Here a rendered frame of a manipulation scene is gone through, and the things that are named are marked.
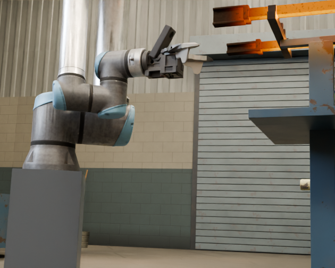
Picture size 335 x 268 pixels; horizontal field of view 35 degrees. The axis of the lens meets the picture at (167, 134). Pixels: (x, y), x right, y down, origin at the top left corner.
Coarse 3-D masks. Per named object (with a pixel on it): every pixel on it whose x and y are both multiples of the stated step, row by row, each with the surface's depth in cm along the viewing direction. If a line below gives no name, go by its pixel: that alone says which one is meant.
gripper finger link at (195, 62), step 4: (188, 56) 167; (192, 56) 167; (196, 56) 168; (200, 56) 168; (204, 56) 168; (208, 56) 168; (188, 60) 168; (192, 60) 168; (196, 60) 168; (200, 60) 168; (204, 60) 168; (208, 60) 168; (212, 60) 168; (184, 64) 168; (188, 64) 168; (192, 64) 168; (196, 64) 168; (200, 64) 169; (192, 68) 168; (196, 68) 168; (200, 68) 169; (196, 72) 168
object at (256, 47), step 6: (240, 42) 157; (246, 42) 156; (252, 42) 156; (258, 42) 154; (264, 42) 154; (270, 42) 154; (276, 42) 153; (228, 48) 159; (234, 48) 158; (240, 48) 157; (246, 48) 157; (252, 48) 156; (258, 48) 154; (264, 48) 154; (270, 48) 154; (276, 48) 154; (294, 48) 153; (228, 54) 159; (234, 54) 159; (240, 54) 159; (258, 54) 158
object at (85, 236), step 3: (87, 171) 1042; (84, 231) 904; (87, 231) 928; (84, 234) 904; (87, 234) 908; (84, 237) 904; (87, 237) 909; (84, 240) 904; (87, 240) 909; (81, 243) 902; (84, 243) 904; (87, 243) 910; (81, 246) 902; (84, 246) 904; (87, 246) 912
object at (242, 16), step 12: (216, 12) 135; (228, 12) 134; (240, 12) 133; (252, 12) 131; (264, 12) 130; (288, 12) 128; (300, 12) 127; (312, 12) 127; (324, 12) 127; (216, 24) 134; (228, 24) 134; (240, 24) 134
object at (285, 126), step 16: (256, 112) 120; (272, 112) 119; (288, 112) 117; (304, 112) 116; (320, 112) 115; (272, 128) 132; (288, 128) 131; (304, 128) 130; (320, 128) 130; (288, 144) 156
